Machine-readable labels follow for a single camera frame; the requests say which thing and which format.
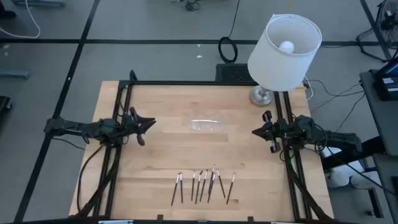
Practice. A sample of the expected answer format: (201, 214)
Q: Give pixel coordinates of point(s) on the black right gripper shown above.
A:
(284, 129)

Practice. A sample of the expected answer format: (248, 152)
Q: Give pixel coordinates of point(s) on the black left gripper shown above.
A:
(130, 126)

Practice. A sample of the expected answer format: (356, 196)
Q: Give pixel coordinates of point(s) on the clear acrylic organizer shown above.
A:
(208, 126)

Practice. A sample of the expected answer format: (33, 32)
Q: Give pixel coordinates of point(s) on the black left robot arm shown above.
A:
(77, 127)

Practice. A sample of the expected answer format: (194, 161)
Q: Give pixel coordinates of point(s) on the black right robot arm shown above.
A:
(335, 138)

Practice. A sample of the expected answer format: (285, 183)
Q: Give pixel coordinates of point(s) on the silver lamp base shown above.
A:
(259, 99)

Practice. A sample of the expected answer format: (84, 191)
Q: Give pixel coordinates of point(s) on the white lamp shade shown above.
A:
(270, 68)

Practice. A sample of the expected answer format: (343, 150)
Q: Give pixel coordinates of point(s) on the white box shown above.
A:
(329, 152)

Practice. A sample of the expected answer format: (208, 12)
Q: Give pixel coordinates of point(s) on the black perforated floor box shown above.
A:
(231, 73)

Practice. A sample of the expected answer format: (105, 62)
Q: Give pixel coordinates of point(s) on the white paper roll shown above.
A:
(340, 177)
(367, 182)

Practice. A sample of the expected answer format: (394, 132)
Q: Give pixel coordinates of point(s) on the white light bulb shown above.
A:
(286, 46)

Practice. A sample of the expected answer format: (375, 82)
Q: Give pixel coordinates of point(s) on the grey side table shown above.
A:
(382, 118)
(388, 174)

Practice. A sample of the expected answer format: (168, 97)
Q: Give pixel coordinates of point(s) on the black device with labels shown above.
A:
(385, 91)

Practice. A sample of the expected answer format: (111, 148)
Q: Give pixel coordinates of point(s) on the grey table foot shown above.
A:
(14, 74)

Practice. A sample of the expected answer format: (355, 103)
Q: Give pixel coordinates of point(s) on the blue screen laptop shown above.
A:
(391, 70)

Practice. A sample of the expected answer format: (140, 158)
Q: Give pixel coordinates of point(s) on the grey floor bar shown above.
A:
(37, 3)

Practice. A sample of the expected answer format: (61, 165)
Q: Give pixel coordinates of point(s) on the black standing fan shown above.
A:
(388, 21)

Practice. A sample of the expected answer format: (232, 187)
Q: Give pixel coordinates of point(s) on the person's foot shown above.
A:
(6, 14)

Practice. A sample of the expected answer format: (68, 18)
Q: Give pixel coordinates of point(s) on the black frame crossbar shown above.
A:
(186, 83)

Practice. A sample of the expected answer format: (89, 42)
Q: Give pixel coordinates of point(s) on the black frame side rails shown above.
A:
(109, 208)
(291, 186)

